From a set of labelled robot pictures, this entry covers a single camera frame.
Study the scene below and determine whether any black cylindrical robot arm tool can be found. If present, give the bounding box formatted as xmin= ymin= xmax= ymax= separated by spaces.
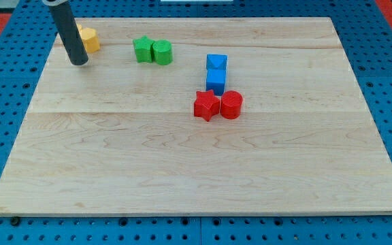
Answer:
xmin=42 ymin=0 xmax=88 ymax=66

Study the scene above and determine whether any light wooden board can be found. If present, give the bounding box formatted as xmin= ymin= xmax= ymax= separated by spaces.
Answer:
xmin=0 ymin=17 xmax=392 ymax=217

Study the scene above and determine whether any red star block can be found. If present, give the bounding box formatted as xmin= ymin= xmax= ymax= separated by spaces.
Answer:
xmin=193 ymin=90 xmax=221 ymax=122

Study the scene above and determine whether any red cylinder block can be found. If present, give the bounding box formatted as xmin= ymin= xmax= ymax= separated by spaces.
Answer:
xmin=220 ymin=91 xmax=243 ymax=120

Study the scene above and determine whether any blue cube block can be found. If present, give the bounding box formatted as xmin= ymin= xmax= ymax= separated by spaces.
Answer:
xmin=206 ymin=69 xmax=227 ymax=96

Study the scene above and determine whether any blue triangular block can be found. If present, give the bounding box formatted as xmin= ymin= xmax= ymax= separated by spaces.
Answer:
xmin=206 ymin=54 xmax=228 ymax=70

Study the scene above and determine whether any green cylinder block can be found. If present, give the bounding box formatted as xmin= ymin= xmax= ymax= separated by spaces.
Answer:
xmin=152 ymin=39 xmax=173 ymax=65

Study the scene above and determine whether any green star block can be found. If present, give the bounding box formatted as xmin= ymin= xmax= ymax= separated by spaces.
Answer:
xmin=133 ymin=36 xmax=154 ymax=63

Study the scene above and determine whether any yellow hexagon block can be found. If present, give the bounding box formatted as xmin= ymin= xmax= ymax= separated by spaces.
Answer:
xmin=80 ymin=28 xmax=100 ymax=53

